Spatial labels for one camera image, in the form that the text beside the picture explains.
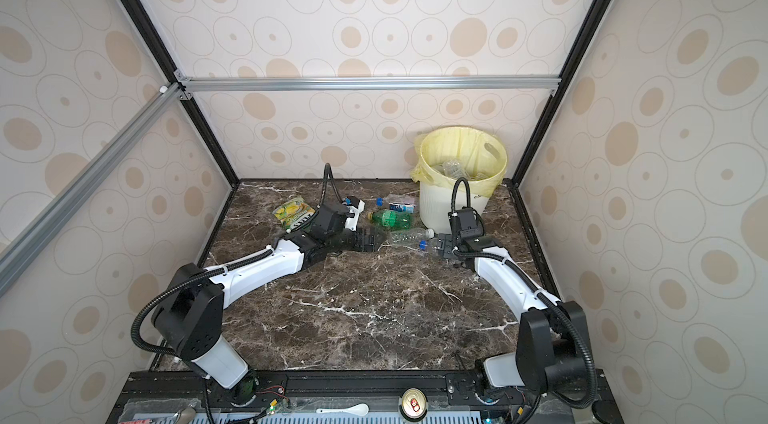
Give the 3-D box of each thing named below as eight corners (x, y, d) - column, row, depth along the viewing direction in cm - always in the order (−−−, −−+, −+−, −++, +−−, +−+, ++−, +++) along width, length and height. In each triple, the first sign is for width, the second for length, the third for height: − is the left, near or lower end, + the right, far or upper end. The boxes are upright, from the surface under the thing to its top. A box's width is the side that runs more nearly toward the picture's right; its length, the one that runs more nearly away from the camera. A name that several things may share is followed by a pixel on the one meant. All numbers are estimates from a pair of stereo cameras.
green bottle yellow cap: (367, 224, 108) (367, 217, 104) (371, 212, 111) (371, 205, 108) (411, 232, 106) (411, 224, 102) (413, 219, 109) (414, 212, 106)
